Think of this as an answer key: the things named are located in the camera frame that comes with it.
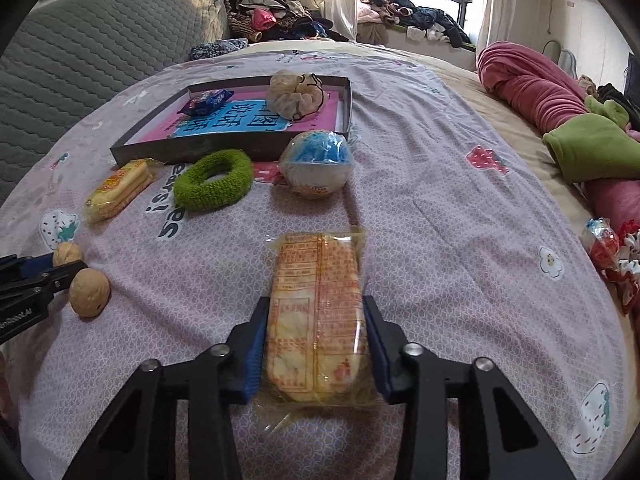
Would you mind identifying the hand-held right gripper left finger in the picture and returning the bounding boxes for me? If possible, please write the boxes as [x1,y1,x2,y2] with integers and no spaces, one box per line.
[62,296,271,480]

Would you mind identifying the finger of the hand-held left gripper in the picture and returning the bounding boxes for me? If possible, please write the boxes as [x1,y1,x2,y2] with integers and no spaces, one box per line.
[0,254,56,282]
[0,262,88,313]

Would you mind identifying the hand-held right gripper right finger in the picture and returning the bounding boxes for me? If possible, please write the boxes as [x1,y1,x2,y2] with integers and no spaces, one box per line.
[362,295,576,480]

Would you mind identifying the walnut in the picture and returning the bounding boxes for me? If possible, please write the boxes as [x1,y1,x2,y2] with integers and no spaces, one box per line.
[69,268,111,318]
[52,241,83,267]

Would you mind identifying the yellow cracker packet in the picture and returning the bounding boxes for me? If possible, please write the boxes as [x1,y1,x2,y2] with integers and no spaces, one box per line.
[255,227,386,408]
[82,158,155,224]

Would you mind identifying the shallow cardboard box tray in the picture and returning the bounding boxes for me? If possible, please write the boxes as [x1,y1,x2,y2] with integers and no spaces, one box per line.
[110,74,355,168]

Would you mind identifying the green fuzzy scrunchie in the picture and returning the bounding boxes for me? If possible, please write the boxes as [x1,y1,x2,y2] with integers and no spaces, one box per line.
[172,150,255,216]

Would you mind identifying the blue white toy egg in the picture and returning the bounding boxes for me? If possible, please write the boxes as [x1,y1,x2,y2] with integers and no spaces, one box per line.
[279,131,356,200]

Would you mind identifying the grey quilted headboard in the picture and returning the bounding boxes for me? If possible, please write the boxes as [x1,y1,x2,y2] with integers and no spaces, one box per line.
[0,0,231,206]

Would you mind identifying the blue snack packet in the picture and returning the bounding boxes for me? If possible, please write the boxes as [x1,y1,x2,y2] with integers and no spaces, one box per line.
[179,88,235,117]

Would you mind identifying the dark blue knit cloth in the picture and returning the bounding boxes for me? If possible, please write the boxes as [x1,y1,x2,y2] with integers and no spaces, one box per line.
[189,38,249,62]

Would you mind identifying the beige mattress sheet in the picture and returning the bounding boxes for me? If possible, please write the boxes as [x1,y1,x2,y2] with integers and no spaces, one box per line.
[247,40,601,241]

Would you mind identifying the green fleece blanket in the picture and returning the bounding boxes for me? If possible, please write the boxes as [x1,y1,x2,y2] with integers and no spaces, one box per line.
[542,95,640,183]

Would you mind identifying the pink quilt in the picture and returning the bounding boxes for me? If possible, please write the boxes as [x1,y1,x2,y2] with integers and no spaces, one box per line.
[475,41,640,241]

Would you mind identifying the pile of mixed clothes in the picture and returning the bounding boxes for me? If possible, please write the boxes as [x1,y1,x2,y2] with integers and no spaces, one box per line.
[217,0,351,43]

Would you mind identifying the clothes pile on windowsill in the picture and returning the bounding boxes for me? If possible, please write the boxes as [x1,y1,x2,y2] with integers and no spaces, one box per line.
[357,0,476,50]

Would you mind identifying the standing fan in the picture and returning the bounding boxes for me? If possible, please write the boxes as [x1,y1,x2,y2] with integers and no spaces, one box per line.
[542,39,580,80]

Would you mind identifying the black garment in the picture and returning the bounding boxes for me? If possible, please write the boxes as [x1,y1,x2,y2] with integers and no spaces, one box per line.
[596,82,637,111]

